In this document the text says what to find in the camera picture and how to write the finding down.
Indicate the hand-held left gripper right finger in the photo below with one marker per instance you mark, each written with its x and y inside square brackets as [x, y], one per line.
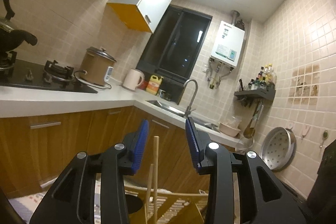
[193, 145]

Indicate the dark framed window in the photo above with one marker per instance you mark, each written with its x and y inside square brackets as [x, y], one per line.
[176, 43]

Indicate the dark cloth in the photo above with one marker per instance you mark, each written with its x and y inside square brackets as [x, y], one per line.
[324, 176]

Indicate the yellow detergent bottle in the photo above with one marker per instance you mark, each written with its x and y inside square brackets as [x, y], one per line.
[153, 85]

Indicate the metal wall hook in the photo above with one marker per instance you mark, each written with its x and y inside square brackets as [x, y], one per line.
[325, 134]

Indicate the row of seasoning bottles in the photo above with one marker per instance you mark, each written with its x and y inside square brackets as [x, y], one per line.
[262, 79]

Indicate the black wok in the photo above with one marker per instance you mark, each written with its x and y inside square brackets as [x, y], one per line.
[13, 40]

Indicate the clear plastic bag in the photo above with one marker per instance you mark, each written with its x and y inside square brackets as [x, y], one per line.
[233, 121]

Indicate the small glass jar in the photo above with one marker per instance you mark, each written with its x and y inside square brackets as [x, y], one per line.
[164, 95]

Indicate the metal flue pipe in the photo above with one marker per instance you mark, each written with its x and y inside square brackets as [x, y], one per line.
[235, 16]

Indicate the decorative picture tiles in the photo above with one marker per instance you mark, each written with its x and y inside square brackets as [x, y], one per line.
[304, 85]

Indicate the white wall socket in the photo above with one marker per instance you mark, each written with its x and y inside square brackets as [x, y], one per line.
[205, 68]

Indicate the wooden chopstick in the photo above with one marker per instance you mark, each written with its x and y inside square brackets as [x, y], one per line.
[156, 174]
[149, 192]

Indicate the cream bowl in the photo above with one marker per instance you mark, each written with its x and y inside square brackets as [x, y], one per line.
[229, 130]

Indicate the steel kitchen faucet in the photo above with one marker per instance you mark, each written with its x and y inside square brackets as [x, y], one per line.
[189, 106]

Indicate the black gas stove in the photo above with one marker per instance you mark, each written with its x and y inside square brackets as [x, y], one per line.
[39, 77]

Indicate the white electric kettle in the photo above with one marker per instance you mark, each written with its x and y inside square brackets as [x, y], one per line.
[132, 79]

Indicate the steel sink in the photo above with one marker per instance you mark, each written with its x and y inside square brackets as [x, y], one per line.
[173, 109]

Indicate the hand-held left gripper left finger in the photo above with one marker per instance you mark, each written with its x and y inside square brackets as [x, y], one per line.
[140, 145]

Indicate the water heater pipes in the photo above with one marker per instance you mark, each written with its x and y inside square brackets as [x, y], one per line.
[216, 74]

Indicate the clear wall hook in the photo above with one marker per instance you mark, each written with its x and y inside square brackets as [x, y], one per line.
[305, 130]

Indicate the dark wall spice rack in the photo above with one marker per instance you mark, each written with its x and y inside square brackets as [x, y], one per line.
[256, 95]

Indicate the grey kitchen countertop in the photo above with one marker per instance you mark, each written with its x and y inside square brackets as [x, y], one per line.
[65, 102]

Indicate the wooden base cabinets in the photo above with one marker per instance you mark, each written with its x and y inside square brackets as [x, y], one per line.
[78, 134]

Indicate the brown rice cooker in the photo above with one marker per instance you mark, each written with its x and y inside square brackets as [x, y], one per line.
[94, 66]

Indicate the round metal steamer tray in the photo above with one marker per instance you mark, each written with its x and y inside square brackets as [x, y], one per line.
[277, 148]

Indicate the white gas water heater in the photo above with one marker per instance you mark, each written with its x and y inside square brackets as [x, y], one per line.
[227, 43]

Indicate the hanging ladle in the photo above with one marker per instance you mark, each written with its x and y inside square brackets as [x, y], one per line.
[249, 130]

